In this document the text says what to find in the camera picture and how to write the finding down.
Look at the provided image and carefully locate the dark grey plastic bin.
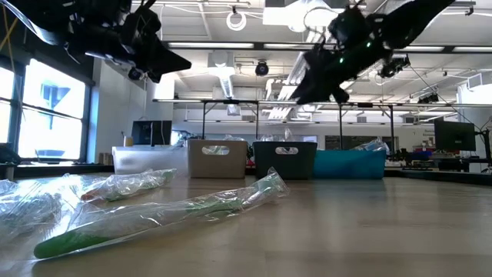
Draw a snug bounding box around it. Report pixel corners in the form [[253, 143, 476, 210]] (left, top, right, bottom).
[[252, 141, 318, 181]]

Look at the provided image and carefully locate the black monitor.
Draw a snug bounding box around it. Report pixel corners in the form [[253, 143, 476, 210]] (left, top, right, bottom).
[[131, 119, 173, 147], [434, 120, 477, 152]]

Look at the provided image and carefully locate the light grey plastic bin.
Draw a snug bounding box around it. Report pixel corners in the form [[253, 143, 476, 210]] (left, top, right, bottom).
[[188, 139, 249, 180]]

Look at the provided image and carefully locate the white cable coil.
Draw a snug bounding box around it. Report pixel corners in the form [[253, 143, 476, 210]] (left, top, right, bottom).
[[225, 10, 248, 32]]

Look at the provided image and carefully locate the black metal rig frame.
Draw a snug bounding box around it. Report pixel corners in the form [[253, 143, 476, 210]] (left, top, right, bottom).
[[153, 98, 397, 152]]

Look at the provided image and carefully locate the large window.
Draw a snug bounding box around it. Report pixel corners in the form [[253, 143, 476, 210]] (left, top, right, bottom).
[[0, 57, 91, 161]]

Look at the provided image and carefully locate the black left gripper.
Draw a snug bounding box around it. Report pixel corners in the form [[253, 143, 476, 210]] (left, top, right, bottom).
[[115, 6, 193, 85]]

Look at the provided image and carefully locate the teal plastic bin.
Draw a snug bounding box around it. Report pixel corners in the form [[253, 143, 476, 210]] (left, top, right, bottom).
[[313, 149, 387, 181]]

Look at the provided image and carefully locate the white plastic bin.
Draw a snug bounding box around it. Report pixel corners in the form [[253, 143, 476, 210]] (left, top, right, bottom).
[[111, 145, 190, 175]]

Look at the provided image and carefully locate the pile of packaged toothbrushes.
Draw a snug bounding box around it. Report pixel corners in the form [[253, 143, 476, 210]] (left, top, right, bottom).
[[0, 161, 492, 186]]

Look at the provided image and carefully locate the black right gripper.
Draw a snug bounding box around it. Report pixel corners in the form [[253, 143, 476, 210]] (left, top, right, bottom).
[[289, 39, 390, 106]]

